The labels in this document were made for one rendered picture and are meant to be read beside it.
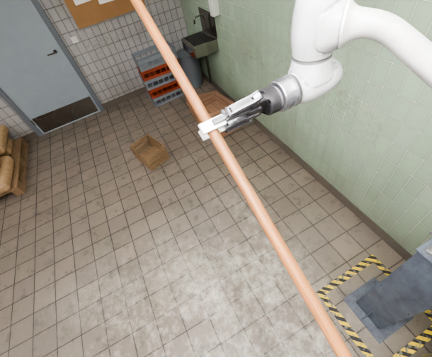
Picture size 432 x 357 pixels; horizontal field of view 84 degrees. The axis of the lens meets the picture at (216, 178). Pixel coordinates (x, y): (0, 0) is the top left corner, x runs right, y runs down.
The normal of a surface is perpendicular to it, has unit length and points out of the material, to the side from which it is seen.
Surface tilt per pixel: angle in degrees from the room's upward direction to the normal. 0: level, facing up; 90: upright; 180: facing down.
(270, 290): 0
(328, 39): 92
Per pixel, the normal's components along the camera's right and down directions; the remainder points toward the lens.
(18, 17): 0.45, 0.64
